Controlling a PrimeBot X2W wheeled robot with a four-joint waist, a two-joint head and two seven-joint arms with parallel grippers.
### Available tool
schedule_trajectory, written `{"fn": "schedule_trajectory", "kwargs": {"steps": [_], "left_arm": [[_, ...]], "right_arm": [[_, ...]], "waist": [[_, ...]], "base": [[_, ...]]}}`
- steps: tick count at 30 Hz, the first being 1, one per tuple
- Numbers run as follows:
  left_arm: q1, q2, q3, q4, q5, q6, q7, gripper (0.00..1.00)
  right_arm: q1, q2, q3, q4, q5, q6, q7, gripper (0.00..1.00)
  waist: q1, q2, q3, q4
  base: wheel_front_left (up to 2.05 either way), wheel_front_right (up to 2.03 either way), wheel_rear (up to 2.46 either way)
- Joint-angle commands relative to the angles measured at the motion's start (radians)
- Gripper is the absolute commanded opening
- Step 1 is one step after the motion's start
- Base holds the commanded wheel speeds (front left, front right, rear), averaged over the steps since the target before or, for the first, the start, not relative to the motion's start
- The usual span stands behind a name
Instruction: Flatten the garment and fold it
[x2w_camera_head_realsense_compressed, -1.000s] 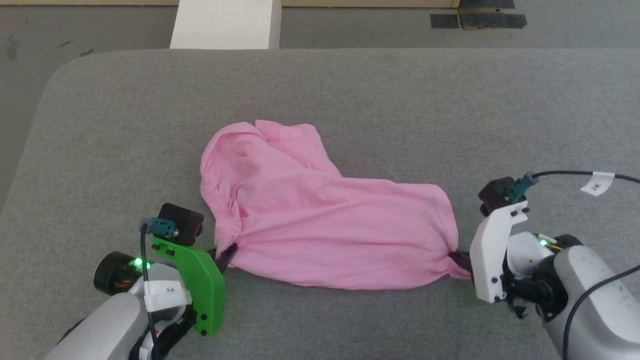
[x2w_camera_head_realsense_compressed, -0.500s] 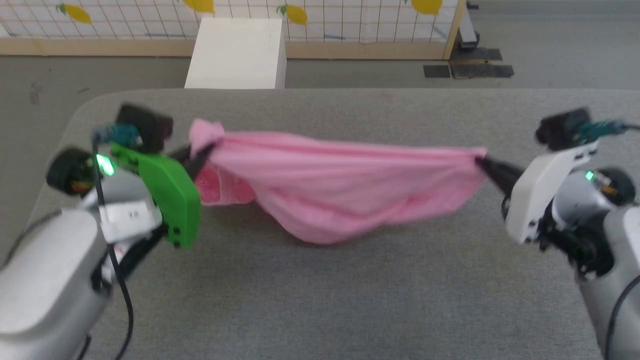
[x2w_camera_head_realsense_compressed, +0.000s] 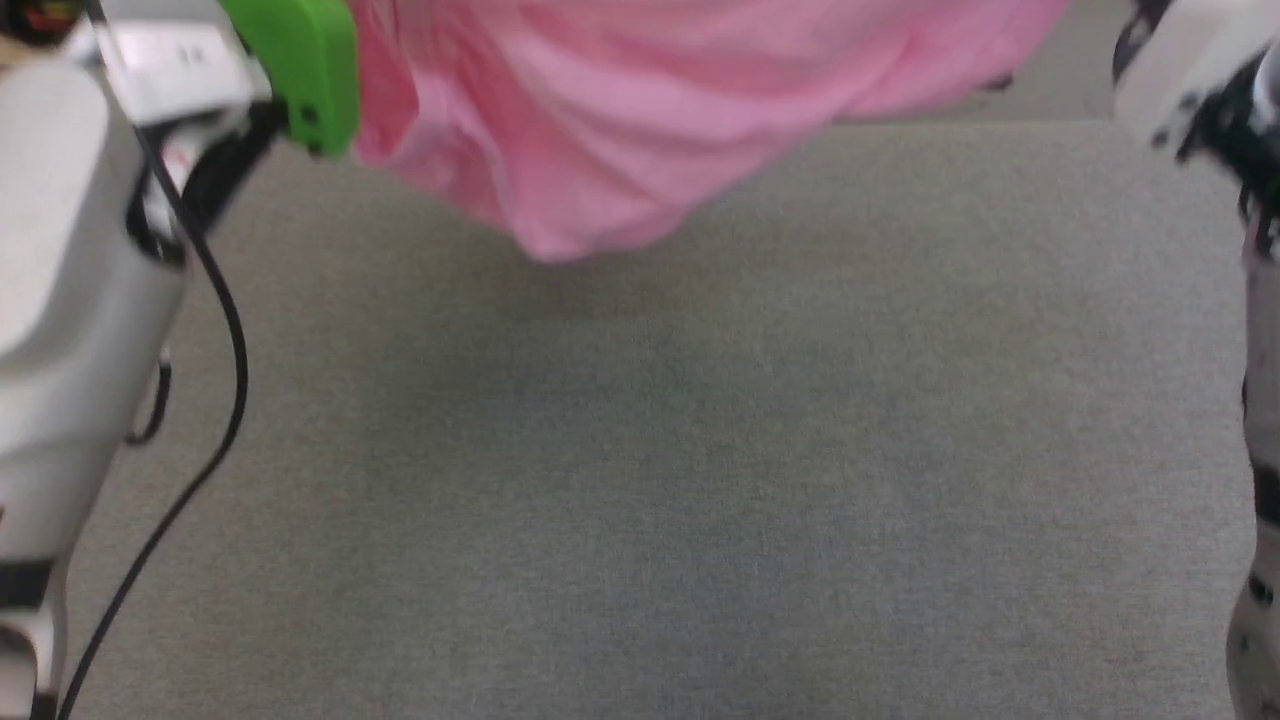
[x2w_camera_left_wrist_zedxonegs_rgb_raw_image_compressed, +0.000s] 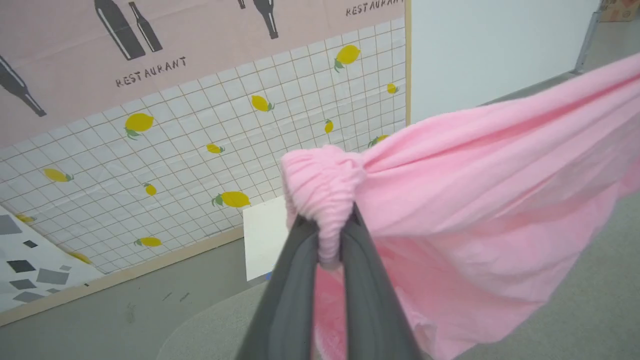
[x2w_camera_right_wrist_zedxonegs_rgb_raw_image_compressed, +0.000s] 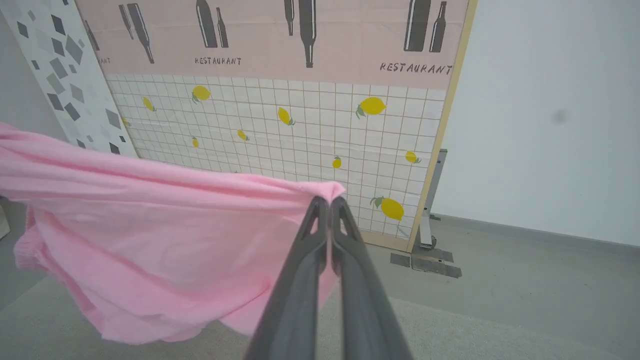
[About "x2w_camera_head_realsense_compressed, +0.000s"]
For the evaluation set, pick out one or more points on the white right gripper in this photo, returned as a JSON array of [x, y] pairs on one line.
[[1190, 60]]

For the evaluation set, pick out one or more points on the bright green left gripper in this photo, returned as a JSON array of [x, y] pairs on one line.
[[310, 60]]

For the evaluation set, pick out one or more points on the pink garment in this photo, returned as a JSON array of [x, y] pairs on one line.
[[620, 110]]

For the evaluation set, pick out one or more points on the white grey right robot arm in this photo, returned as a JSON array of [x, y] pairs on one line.
[[1262, 450]]

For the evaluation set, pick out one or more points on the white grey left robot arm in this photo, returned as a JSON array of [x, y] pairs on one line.
[[70, 300]]

